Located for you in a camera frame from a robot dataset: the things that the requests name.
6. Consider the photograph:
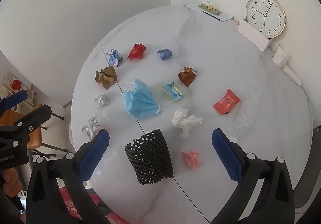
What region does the blue yellow paper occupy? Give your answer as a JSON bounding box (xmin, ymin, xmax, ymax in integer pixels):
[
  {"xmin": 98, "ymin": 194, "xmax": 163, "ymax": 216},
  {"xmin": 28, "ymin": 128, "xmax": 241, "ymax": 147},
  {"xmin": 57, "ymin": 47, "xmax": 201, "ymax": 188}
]
[{"xmin": 162, "ymin": 81, "xmax": 183, "ymax": 103}]

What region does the clear printed plastic wrapper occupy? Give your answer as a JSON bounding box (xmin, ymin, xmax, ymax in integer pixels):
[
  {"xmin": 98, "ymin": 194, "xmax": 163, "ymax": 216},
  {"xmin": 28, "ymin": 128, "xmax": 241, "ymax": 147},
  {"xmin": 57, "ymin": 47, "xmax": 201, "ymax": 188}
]
[{"xmin": 82, "ymin": 114, "xmax": 112, "ymax": 136}]

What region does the orange leather chair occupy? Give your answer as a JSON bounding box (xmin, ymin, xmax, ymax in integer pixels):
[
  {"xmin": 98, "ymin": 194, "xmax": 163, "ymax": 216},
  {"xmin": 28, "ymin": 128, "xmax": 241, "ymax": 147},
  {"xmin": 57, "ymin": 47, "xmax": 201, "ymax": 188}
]
[{"xmin": 0, "ymin": 104, "xmax": 69, "ymax": 162}]

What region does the blue patterned paper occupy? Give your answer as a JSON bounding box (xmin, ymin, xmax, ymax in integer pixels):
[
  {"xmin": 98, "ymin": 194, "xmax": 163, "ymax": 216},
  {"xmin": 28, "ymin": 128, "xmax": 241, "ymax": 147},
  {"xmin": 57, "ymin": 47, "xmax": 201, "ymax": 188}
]
[{"xmin": 106, "ymin": 49, "xmax": 124, "ymax": 67}]

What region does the gold rimmed wall clock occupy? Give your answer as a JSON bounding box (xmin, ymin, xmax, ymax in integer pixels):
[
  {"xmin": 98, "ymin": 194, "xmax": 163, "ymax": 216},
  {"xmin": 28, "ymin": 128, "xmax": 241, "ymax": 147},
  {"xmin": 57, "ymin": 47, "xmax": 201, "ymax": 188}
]
[{"xmin": 245, "ymin": 0, "xmax": 286, "ymax": 39}]

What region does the white shelf rack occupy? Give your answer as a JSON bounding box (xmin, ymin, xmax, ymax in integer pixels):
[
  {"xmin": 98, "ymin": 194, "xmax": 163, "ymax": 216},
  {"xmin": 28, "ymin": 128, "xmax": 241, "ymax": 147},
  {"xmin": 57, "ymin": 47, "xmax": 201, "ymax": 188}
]
[{"xmin": 0, "ymin": 70, "xmax": 38, "ymax": 114}]

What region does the brown paper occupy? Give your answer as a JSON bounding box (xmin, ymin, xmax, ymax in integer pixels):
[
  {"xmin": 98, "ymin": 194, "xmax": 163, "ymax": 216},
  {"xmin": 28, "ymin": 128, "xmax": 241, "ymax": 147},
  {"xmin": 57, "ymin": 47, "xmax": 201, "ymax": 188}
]
[{"xmin": 95, "ymin": 66, "xmax": 118, "ymax": 90}]

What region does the white paper sheet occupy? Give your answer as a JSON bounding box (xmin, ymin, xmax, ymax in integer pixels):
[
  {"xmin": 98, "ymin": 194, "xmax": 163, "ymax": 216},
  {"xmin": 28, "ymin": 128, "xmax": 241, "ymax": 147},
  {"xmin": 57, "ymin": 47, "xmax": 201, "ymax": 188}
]
[{"xmin": 184, "ymin": 3, "xmax": 234, "ymax": 22}]

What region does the brown snack wrapper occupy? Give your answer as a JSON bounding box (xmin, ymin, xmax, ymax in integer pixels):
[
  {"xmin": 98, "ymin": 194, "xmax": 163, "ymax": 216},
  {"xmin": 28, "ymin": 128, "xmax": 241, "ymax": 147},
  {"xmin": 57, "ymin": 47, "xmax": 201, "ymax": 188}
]
[{"xmin": 177, "ymin": 67, "xmax": 198, "ymax": 87}]

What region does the olive green card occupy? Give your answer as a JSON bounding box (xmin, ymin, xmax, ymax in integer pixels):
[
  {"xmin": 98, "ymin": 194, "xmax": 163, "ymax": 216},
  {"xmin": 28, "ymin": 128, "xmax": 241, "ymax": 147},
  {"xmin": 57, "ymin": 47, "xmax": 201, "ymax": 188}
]
[{"xmin": 198, "ymin": 4, "xmax": 221, "ymax": 15}]

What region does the black foam net sleeve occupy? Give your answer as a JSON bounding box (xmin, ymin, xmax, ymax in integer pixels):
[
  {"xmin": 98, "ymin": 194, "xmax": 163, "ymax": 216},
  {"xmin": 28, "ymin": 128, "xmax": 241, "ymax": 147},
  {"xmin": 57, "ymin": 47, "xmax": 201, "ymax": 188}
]
[{"xmin": 125, "ymin": 129, "xmax": 174, "ymax": 185}]

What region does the red floral garment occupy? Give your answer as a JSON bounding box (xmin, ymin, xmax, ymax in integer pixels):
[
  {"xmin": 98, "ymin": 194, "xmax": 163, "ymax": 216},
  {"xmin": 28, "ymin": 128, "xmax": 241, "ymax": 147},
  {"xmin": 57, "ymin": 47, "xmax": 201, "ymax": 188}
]
[{"xmin": 58, "ymin": 186, "xmax": 131, "ymax": 224}]

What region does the blue paper ball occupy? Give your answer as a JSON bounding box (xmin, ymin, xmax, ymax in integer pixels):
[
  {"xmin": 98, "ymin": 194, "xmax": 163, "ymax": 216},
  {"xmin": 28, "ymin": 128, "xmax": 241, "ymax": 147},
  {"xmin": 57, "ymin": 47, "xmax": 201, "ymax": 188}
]
[{"xmin": 157, "ymin": 49, "xmax": 174, "ymax": 60}]

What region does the red paper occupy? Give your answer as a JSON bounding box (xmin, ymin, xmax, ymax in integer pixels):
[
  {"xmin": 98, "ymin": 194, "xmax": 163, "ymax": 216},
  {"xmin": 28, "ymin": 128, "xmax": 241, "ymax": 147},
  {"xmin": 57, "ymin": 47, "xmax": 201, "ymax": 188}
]
[{"xmin": 127, "ymin": 43, "xmax": 146, "ymax": 61}]

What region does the blue face mask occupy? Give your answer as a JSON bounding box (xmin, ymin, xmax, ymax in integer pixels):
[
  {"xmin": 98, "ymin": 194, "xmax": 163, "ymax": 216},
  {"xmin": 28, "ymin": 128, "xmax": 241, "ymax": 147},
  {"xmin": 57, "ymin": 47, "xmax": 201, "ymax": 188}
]
[{"xmin": 119, "ymin": 78, "xmax": 161, "ymax": 120}]

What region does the white green paper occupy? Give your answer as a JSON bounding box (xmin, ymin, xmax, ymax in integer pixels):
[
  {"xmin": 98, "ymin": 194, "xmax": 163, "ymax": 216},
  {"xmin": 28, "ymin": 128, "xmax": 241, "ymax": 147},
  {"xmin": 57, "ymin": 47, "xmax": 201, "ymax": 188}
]
[{"xmin": 93, "ymin": 94, "xmax": 110, "ymax": 108}]

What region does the clear plastic bottle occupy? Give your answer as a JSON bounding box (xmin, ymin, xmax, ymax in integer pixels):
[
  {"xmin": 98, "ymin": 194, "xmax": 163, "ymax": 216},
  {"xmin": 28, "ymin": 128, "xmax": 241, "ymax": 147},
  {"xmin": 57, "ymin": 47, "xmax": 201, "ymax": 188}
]
[{"xmin": 229, "ymin": 81, "xmax": 263, "ymax": 142}]

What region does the red snack packet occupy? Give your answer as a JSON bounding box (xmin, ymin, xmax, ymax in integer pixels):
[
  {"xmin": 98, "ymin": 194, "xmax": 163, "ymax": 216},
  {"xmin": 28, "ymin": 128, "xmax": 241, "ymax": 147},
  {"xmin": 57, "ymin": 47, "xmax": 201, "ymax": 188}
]
[{"xmin": 213, "ymin": 89, "xmax": 242, "ymax": 115}]

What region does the person's left hand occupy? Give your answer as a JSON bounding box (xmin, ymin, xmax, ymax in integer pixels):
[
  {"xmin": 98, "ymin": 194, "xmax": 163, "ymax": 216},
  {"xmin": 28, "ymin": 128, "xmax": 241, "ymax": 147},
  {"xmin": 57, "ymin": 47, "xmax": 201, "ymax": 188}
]
[{"xmin": 0, "ymin": 167, "xmax": 23, "ymax": 198}]

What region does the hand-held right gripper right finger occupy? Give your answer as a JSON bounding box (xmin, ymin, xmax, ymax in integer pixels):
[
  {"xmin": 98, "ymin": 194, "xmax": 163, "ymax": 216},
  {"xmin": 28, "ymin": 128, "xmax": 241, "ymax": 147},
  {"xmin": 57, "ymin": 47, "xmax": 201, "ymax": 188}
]
[{"xmin": 211, "ymin": 128, "xmax": 295, "ymax": 224}]

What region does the white tissue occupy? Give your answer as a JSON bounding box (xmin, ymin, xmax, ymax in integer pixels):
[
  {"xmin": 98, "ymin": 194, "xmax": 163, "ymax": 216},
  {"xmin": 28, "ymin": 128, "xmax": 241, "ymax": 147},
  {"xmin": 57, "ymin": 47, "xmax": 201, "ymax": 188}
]
[{"xmin": 172, "ymin": 108, "xmax": 203, "ymax": 139}]

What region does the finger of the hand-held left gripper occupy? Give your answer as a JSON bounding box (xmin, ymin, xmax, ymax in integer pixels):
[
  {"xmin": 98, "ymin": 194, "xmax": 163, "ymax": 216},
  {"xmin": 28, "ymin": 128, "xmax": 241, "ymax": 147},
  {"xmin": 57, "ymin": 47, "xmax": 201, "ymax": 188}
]
[
  {"xmin": 0, "ymin": 89, "xmax": 28, "ymax": 114},
  {"xmin": 0, "ymin": 104, "xmax": 52, "ymax": 148}
]

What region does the pink paper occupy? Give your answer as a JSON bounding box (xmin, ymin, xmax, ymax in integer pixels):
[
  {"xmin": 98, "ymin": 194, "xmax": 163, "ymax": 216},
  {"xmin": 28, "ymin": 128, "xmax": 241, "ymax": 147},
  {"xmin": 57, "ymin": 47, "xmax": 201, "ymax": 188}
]
[{"xmin": 180, "ymin": 150, "xmax": 202, "ymax": 171}]

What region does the white cardboard box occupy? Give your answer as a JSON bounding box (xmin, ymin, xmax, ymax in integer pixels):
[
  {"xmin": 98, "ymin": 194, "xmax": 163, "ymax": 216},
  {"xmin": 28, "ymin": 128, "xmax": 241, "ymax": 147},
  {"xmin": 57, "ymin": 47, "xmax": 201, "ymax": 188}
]
[{"xmin": 237, "ymin": 19, "xmax": 271, "ymax": 52}]

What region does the blue pen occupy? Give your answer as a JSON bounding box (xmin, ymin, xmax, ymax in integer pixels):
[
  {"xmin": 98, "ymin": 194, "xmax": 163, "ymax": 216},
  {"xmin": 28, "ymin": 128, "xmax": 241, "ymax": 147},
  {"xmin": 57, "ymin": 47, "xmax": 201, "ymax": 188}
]
[{"xmin": 203, "ymin": 11, "xmax": 223, "ymax": 22}]

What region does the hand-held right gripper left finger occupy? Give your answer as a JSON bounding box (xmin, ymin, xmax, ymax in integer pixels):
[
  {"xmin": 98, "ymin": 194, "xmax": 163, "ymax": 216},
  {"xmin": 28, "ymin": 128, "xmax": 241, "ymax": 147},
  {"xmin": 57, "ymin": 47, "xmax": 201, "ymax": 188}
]
[{"xmin": 26, "ymin": 129, "xmax": 112, "ymax": 224}]

